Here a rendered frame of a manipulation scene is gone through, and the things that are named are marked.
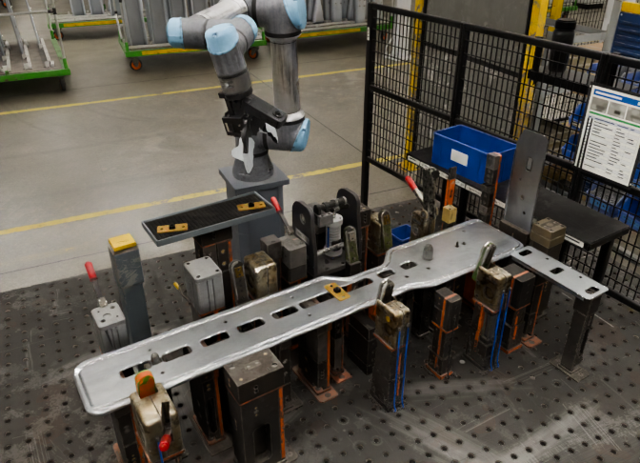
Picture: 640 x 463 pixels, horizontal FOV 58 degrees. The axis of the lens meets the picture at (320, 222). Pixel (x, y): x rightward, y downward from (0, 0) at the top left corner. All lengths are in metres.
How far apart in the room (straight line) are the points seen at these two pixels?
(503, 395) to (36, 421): 1.34
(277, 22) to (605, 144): 1.15
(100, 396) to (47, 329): 0.80
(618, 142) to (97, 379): 1.71
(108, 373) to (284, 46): 1.08
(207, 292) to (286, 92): 0.73
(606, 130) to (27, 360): 2.03
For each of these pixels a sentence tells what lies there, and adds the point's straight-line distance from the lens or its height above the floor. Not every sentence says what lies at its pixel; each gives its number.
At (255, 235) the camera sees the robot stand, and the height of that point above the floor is 0.89.
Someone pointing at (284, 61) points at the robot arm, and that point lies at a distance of 1.91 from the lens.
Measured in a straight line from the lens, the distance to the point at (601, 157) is 2.19.
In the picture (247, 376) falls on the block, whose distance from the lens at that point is 1.38.
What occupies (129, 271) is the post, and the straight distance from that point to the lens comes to 1.70.
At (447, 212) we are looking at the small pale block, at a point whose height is 1.05.
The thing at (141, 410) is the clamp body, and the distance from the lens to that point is 1.31.
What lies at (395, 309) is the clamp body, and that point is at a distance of 1.54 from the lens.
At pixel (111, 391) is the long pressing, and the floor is 1.00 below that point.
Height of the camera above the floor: 1.98
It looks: 29 degrees down
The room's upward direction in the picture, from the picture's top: straight up
